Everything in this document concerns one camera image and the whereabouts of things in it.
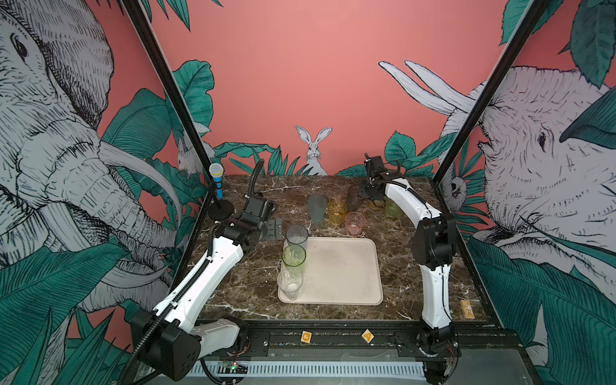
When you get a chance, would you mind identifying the right black frame post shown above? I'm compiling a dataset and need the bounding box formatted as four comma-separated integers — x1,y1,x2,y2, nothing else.
432,0,550,184

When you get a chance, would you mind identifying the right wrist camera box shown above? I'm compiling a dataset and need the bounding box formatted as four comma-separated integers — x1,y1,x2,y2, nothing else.
364,153,387,180

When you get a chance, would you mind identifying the dark smoky tall glass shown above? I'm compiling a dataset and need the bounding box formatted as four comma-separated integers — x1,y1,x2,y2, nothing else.
346,184,364,213

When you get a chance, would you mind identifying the beige rectangular tray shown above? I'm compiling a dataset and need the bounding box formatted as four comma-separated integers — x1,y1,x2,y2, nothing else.
278,237,383,306

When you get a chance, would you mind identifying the amber short glass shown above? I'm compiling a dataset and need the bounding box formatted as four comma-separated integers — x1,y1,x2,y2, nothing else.
327,199,348,227

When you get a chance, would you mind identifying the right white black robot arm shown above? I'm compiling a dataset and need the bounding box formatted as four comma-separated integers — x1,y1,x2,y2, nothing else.
359,172,457,357

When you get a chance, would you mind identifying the black frame post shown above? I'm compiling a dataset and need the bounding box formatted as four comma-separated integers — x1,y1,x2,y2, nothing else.
432,0,550,184
122,0,213,184

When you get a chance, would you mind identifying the left black frame post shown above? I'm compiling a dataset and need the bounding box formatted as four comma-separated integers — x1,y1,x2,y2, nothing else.
122,0,213,184

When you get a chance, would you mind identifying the toy microphone on black stand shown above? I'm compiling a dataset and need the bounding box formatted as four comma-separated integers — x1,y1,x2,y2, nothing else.
208,163,234,221

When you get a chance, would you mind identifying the grey-blue translucent glass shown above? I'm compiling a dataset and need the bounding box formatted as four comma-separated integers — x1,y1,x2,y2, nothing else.
285,225,310,250

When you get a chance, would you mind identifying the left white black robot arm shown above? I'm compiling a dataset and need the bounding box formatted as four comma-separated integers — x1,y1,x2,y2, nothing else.
117,218,283,384

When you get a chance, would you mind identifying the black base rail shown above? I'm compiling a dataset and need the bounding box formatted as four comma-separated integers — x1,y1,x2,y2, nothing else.
213,320,523,360

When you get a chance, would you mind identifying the green short glass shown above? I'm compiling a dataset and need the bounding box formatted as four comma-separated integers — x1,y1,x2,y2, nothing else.
384,197,402,218

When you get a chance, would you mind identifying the orange square tag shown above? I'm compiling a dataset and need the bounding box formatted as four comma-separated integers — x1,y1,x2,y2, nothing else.
301,330,312,344

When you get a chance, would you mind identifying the clear tall glass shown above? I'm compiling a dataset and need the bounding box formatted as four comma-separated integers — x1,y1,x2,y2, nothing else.
278,267,303,301

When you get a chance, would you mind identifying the light green translucent glass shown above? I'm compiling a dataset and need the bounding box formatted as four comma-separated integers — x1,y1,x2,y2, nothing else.
282,245,306,277

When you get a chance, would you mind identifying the small tan block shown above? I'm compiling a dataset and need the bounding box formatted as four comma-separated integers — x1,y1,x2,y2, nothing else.
460,299,476,319

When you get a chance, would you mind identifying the pink short glass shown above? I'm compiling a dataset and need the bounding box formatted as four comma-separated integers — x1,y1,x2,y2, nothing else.
345,212,367,237

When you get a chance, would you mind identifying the teal frosted glass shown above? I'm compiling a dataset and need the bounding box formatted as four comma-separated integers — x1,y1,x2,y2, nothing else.
308,194,328,224

